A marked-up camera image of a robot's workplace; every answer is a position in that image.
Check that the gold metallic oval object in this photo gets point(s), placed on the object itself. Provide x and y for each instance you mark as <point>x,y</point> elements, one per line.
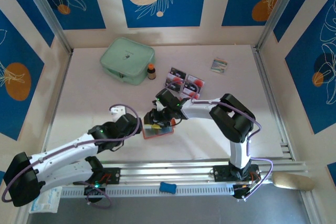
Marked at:
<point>294,182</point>

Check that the aluminium side rail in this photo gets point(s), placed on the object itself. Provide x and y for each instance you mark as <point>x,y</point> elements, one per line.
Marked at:
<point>273,103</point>
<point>57,103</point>

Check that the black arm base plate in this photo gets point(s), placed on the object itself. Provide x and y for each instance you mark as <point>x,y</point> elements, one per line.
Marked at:
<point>113,176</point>
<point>221,173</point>

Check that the colourful small packet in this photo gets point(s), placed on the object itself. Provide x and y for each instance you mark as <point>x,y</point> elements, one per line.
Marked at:
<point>219,65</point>

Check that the red and white packet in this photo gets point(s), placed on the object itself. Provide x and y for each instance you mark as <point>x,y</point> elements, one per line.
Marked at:
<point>189,93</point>

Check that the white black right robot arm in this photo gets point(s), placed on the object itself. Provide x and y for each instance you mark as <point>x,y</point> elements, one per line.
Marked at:
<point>199,108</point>

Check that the white gauze packet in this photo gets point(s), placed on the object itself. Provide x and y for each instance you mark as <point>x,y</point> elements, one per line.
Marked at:
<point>51,200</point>

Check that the mint green zip pouch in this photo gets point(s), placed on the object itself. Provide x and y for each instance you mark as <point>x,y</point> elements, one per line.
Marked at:
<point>126,58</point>

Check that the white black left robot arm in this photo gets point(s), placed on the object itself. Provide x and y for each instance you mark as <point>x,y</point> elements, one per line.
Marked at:
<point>65,150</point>

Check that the aluminium frame post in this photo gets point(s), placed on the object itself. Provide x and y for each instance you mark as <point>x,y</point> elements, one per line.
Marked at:
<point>279,9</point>
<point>46,9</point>

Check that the brown bottle orange cap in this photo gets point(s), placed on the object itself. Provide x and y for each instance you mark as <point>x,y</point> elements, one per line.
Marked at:
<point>151,73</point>

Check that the grey metal plate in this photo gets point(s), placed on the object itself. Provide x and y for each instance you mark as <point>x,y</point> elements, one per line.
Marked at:
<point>183,212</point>

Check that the aluminium extrusion rail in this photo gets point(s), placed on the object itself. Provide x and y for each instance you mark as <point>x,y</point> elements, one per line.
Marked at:
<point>168,172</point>

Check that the red and white credit card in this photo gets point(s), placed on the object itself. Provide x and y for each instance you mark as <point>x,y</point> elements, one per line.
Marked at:
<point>197,82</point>
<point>173,80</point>
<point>177,72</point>

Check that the blue card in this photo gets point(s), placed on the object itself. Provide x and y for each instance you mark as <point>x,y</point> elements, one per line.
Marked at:
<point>162,131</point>

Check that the blue bone-shaped sponge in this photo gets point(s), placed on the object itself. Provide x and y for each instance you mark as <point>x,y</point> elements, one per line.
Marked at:
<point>168,187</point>

